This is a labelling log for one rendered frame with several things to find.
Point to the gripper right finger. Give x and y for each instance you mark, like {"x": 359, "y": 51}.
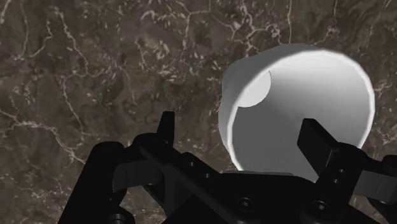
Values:
{"x": 338, "y": 164}

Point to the white cup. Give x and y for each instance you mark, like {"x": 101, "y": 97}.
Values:
{"x": 297, "y": 102}

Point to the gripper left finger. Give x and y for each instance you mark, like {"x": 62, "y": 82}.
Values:
{"x": 145, "y": 164}

